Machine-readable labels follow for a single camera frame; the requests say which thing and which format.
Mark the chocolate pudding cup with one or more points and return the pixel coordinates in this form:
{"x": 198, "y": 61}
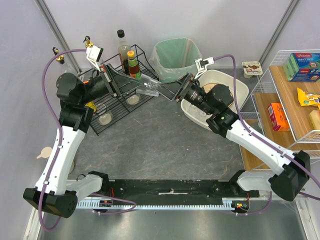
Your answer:
{"x": 251, "y": 68}

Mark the dark soy sauce bottle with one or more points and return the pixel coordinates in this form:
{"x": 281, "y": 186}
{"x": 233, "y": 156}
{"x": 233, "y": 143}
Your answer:
{"x": 123, "y": 49}

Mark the yellow cap chili sauce bottle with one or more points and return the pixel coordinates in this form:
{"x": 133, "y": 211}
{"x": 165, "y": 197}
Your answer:
{"x": 133, "y": 65}

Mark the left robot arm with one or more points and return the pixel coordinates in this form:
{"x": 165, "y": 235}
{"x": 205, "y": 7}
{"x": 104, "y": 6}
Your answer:
{"x": 51, "y": 193}

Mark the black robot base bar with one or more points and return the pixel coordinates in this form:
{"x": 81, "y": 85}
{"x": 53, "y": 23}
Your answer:
{"x": 174, "y": 191}

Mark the clear plastic cup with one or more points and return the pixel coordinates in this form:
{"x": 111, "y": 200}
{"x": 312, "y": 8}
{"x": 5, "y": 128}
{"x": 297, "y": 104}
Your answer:
{"x": 148, "y": 86}
{"x": 202, "y": 116}
{"x": 193, "y": 110}

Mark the yellow snack bag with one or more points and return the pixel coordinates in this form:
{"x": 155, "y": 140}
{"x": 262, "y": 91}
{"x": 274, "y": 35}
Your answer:
{"x": 308, "y": 99}

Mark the small yellow label bottle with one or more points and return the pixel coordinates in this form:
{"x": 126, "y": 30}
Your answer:
{"x": 92, "y": 106}

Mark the white plastic basin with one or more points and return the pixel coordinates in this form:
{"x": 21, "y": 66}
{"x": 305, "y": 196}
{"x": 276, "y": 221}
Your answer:
{"x": 215, "y": 76}

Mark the floral ceramic plate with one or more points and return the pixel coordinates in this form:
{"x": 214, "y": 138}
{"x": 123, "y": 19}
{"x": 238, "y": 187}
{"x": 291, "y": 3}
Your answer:
{"x": 209, "y": 86}

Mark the black wire rack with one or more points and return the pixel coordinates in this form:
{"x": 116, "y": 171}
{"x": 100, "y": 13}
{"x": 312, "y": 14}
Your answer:
{"x": 117, "y": 104}

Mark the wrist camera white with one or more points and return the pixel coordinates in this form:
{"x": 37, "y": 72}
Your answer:
{"x": 202, "y": 65}
{"x": 93, "y": 55}

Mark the orange pink box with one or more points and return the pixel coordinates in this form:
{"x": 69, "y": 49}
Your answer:
{"x": 278, "y": 118}

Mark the glass oil bottle gold spout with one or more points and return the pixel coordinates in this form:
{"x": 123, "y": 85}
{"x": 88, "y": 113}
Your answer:
{"x": 88, "y": 42}

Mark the grey cable duct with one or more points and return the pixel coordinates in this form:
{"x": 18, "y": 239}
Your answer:
{"x": 100, "y": 203}

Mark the clear trash bag liner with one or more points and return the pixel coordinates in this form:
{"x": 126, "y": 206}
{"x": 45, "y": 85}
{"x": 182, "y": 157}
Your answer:
{"x": 172, "y": 67}

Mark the green sponge pack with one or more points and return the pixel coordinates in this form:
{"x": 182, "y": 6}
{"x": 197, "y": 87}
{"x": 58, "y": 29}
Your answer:
{"x": 302, "y": 67}

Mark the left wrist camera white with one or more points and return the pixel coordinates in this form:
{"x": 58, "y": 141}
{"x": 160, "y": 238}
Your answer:
{"x": 93, "y": 55}

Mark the yellow sponge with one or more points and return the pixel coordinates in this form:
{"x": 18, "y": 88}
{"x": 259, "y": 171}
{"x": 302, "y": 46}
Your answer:
{"x": 314, "y": 117}

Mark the glass jar with rice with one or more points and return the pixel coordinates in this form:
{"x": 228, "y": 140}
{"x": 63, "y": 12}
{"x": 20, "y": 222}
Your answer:
{"x": 134, "y": 99}

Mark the white wire shelf unit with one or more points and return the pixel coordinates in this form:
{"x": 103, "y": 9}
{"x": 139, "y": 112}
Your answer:
{"x": 273, "y": 87}

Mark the wide glass jar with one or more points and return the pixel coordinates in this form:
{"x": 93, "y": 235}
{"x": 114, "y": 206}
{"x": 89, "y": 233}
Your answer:
{"x": 105, "y": 116}

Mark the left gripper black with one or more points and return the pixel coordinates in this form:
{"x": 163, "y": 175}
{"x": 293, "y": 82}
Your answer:
{"x": 110, "y": 80}

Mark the beige pump soap bottle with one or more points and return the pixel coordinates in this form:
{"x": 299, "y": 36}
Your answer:
{"x": 45, "y": 154}

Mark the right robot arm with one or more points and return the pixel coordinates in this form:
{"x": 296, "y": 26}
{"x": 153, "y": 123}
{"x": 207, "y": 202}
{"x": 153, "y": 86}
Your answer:
{"x": 289, "y": 171}

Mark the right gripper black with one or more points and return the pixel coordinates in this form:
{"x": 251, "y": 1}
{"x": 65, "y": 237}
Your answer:
{"x": 183, "y": 87}

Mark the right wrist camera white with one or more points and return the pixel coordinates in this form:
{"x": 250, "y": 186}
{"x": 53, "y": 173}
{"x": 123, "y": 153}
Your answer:
{"x": 202, "y": 65}

